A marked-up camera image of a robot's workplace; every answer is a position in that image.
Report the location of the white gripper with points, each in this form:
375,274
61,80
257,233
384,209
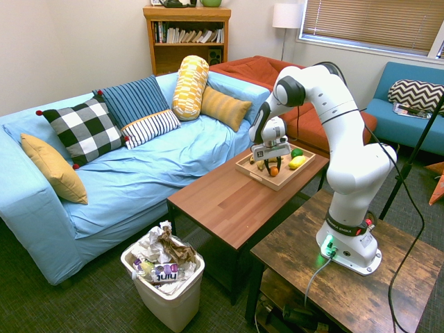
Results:
274,152

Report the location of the orange tangerine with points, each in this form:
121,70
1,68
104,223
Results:
274,171

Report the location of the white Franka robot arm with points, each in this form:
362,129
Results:
347,145

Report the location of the wooden tray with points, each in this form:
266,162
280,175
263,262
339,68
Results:
277,182

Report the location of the yellow banana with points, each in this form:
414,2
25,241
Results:
260,165

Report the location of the yellow lemon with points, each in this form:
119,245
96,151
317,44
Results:
297,162

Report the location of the green lime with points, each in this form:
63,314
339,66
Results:
296,153

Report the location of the wooden coffee table black legs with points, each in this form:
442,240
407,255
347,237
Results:
236,208

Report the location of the mustard striped pillow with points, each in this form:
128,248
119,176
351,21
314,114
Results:
223,107

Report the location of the orange futon sofa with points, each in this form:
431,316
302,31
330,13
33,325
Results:
253,71

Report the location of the yellow patterned bolster pillow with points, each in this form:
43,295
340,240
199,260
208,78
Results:
190,86

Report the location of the small black speaker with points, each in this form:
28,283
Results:
215,56

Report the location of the white navy striped pillow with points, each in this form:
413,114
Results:
151,127

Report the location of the crumpled brown paper bag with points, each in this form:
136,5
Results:
177,251

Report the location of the teal sofa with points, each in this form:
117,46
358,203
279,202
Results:
399,128

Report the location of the light blue sofa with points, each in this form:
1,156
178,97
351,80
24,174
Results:
138,173

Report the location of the crumpled white paper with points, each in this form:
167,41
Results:
149,243

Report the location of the wooden bookshelf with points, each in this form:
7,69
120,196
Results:
173,59

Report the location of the magazine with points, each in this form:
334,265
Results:
409,111

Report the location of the rustic brown side table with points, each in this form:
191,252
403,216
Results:
347,295

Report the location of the white shade floor lamp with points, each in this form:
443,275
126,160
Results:
287,15

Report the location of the hint water bottle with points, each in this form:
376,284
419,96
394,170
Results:
164,271

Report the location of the black power brick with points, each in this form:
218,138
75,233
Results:
301,315

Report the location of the blue striped pillow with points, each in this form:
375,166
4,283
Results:
135,98

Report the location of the row of books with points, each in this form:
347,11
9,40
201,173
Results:
189,35

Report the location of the black white chevron pillow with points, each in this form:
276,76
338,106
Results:
416,93

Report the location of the orange paper kite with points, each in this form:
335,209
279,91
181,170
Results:
438,187

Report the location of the white plastic trash bin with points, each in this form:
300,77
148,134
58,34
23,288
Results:
173,305

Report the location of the brown window blinds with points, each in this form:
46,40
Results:
371,24

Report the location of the green bowl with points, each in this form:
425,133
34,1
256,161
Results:
210,2

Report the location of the black object on shelf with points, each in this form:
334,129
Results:
178,3

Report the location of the black white checkered pillow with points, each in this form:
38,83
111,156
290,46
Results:
83,132

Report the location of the plain mustard pillow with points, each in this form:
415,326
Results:
55,170

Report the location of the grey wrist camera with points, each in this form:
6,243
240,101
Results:
277,142

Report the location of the black camera stand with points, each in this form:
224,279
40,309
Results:
409,163

